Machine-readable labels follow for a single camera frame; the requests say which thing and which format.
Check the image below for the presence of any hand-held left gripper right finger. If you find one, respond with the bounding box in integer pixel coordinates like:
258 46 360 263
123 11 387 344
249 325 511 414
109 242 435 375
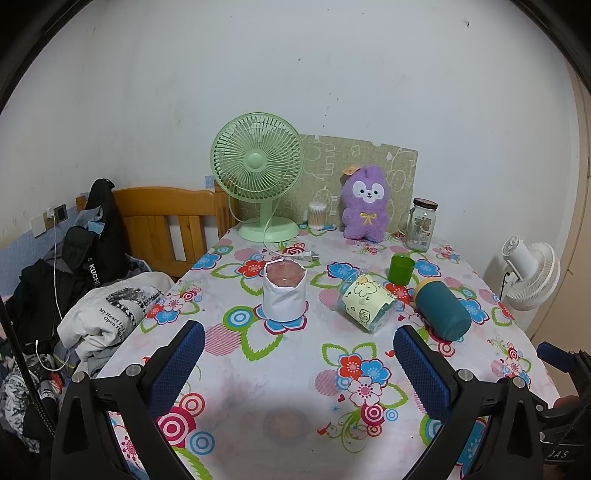
392 324 546 480

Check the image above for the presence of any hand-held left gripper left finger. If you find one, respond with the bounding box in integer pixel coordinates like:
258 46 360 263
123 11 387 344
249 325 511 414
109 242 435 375
50 320 206 480

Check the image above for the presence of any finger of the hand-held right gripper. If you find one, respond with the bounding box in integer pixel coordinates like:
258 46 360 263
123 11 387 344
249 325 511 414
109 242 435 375
536 342 591 376

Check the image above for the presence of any teal cup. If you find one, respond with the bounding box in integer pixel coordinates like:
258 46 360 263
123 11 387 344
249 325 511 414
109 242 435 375
413 278 472 342

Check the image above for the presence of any yellow cartoon print cup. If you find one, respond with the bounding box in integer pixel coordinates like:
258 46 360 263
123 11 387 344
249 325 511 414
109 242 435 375
341 273 398 334

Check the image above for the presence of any green plastic cup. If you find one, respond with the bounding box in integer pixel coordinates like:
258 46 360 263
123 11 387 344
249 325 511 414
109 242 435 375
388 254 416 284

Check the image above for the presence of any white paper wrapped cup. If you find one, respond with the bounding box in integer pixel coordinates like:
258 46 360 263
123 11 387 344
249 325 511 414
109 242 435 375
262 259 309 323

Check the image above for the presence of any white clip fan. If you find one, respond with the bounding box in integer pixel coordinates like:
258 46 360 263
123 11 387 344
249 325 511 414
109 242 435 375
501 236 561 312

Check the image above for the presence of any white printed t-shirt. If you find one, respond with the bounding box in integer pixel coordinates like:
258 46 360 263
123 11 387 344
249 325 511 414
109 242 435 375
57 271 175 365

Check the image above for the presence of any floral tablecloth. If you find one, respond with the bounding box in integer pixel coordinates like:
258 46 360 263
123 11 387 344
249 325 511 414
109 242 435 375
95 222 559 480

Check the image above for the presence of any black bag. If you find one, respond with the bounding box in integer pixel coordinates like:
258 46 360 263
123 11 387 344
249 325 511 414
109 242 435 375
62 179 132 289

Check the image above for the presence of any glass jar with lid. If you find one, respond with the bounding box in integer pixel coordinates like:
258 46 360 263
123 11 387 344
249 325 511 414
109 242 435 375
405 198 438 252

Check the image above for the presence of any wooden headboard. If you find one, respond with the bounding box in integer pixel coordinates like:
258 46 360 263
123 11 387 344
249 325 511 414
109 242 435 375
76 181 241 280

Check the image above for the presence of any dark clothes pile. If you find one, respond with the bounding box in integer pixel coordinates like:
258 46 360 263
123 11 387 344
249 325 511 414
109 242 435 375
0 258 70 455

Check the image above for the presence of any purple plush toy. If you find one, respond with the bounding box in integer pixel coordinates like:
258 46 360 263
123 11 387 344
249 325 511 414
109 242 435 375
340 165 393 244

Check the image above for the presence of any cotton swab container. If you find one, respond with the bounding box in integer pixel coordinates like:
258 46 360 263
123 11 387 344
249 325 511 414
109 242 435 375
308 202 328 231

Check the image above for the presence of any green desk fan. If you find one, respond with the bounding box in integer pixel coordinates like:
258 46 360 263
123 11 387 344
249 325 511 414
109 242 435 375
211 113 305 244

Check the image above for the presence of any beige cartoon print board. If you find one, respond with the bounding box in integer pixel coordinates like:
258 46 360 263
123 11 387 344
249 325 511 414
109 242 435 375
298 134 419 234

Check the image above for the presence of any white charging cable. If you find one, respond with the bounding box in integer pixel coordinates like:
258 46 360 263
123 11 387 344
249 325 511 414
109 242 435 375
36 215 71 371

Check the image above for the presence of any white fan power cable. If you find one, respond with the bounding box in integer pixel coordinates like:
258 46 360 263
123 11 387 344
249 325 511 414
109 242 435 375
263 203 320 266

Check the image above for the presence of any wall socket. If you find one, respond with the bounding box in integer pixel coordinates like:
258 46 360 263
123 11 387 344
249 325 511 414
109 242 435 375
46 203 68 232

